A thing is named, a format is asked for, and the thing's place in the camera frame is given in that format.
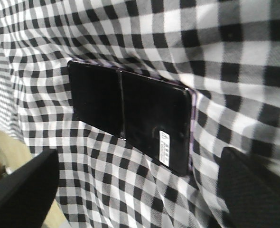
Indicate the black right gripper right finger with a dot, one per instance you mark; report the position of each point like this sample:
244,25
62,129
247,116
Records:
250,191

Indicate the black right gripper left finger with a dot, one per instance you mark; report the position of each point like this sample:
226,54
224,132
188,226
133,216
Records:
27,194

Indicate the black foldable smartphone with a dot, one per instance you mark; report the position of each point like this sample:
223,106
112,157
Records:
153,115

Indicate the black white gingham duvet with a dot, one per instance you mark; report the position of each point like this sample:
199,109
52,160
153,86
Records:
228,51

